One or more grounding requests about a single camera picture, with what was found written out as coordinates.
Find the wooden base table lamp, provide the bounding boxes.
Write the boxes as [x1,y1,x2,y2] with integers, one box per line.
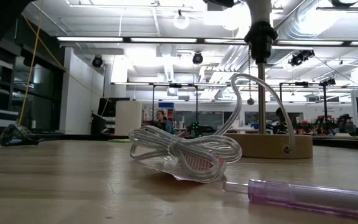
[225,21,314,160]

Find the white lightbulb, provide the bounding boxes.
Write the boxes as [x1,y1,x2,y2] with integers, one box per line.
[246,0,272,25]

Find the person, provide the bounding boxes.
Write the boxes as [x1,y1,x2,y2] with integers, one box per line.
[154,110,177,135]

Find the black waste bin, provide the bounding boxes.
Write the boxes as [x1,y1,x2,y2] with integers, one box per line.
[91,113,108,136]

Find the black background robot rig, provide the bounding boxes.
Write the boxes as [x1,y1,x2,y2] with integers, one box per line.
[272,80,358,138]

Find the translucent light purple pen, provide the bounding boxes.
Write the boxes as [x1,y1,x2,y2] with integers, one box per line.
[223,179,358,222]

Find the clear safety glasses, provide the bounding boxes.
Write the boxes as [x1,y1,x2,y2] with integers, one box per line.
[0,123,44,147]

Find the yellow cable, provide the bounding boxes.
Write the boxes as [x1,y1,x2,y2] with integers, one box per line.
[12,0,70,126]

